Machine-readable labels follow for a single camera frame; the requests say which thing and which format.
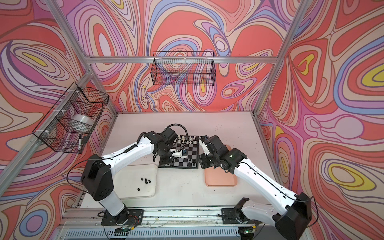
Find black wire basket left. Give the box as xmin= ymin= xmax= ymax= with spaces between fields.
xmin=32 ymin=83 xmax=109 ymax=154

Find black chess pieces in tray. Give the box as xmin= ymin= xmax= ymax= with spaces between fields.
xmin=137 ymin=178 xmax=151 ymax=192

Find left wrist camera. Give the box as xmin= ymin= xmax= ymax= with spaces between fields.
xmin=170 ymin=149 xmax=189 ymax=159

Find black wire basket back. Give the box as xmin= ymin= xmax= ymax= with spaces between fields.
xmin=151 ymin=51 xmax=216 ymax=86

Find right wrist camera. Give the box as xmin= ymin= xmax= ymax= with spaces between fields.
xmin=199 ymin=139 xmax=210 ymax=156

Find white plastic tray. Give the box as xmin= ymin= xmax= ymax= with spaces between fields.
xmin=113 ymin=164 xmax=158 ymax=200

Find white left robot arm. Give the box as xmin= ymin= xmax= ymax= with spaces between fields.
xmin=81 ymin=127 xmax=178 ymax=226

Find pink plastic tray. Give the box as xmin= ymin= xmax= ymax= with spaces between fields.
xmin=204 ymin=144 xmax=238 ymax=188

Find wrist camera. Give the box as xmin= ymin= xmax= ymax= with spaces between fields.
xmin=199 ymin=139 xmax=210 ymax=156
xmin=170 ymin=149 xmax=189 ymax=159

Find black wire basket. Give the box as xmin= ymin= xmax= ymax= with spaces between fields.
xmin=32 ymin=83 xmax=109 ymax=154
xmin=151 ymin=51 xmax=216 ymax=86

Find black and grey chessboard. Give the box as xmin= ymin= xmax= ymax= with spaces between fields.
xmin=159 ymin=135 xmax=200 ymax=170

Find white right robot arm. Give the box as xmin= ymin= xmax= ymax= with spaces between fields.
xmin=199 ymin=136 xmax=312 ymax=240

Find silver tape roll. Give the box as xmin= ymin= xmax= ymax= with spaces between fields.
xmin=71 ymin=114 xmax=95 ymax=126

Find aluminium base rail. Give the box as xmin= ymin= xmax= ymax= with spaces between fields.
xmin=59 ymin=201 xmax=282 ymax=228

